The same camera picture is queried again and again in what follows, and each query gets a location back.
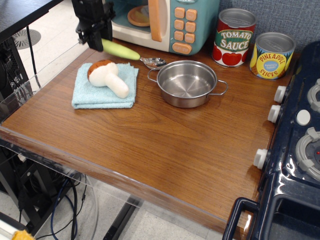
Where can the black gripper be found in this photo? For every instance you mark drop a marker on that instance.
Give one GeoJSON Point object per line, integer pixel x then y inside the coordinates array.
{"type": "Point", "coordinates": [95, 22]}

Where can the green handled metal spoon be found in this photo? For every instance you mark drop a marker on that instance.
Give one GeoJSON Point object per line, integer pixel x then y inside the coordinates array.
{"type": "Point", "coordinates": [124, 52]}

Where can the light blue folded cloth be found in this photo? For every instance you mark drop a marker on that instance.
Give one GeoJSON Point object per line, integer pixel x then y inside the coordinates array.
{"type": "Point", "coordinates": [87, 96]}

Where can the plush mushroom toy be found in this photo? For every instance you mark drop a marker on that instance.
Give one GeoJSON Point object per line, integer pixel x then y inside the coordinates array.
{"type": "Point", "coordinates": [104, 73]}

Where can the orange toy plate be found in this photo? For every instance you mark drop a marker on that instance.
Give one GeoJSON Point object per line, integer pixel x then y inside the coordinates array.
{"type": "Point", "coordinates": [139, 16]}

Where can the toy microwave oven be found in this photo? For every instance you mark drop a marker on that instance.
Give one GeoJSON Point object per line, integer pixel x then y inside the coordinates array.
{"type": "Point", "coordinates": [176, 26]}

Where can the black desk at left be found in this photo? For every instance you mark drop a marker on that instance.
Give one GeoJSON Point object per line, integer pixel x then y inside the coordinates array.
{"type": "Point", "coordinates": [15, 15]}

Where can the small steel pot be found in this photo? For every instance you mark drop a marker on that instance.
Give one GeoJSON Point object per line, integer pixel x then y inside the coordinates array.
{"type": "Point", "coordinates": [187, 83]}

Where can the tomato sauce can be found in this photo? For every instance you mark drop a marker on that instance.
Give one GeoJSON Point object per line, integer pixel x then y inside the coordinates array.
{"type": "Point", "coordinates": [234, 32]}

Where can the clear acrylic table guard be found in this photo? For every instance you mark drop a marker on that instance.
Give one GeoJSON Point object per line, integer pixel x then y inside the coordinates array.
{"type": "Point", "coordinates": [191, 161]}

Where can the pineapple slices can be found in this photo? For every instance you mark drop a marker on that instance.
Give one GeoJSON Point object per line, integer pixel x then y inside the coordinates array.
{"type": "Point", "coordinates": [272, 54]}

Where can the white stove knob upper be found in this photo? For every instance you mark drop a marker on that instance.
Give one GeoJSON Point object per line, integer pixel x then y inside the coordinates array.
{"type": "Point", "coordinates": [280, 93]}

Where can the white stove knob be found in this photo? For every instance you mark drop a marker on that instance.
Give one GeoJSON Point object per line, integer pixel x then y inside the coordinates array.
{"type": "Point", "coordinates": [280, 93]}
{"type": "Point", "coordinates": [260, 157]}
{"type": "Point", "coordinates": [274, 113]}

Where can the white stove knob middle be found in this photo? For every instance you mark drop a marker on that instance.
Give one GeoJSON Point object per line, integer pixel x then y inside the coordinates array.
{"type": "Point", "coordinates": [274, 113]}

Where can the black table leg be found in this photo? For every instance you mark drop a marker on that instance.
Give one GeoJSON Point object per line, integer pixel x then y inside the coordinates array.
{"type": "Point", "coordinates": [120, 222]}

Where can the white stove knob lower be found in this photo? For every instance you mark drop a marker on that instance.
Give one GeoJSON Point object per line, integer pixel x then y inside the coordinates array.
{"type": "Point", "coordinates": [260, 157]}

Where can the yellow object bottom corner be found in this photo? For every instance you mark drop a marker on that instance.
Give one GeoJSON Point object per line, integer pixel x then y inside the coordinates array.
{"type": "Point", "coordinates": [22, 235]}

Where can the dark blue toy stove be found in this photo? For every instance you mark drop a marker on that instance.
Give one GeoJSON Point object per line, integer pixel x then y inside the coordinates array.
{"type": "Point", "coordinates": [288, 204]}

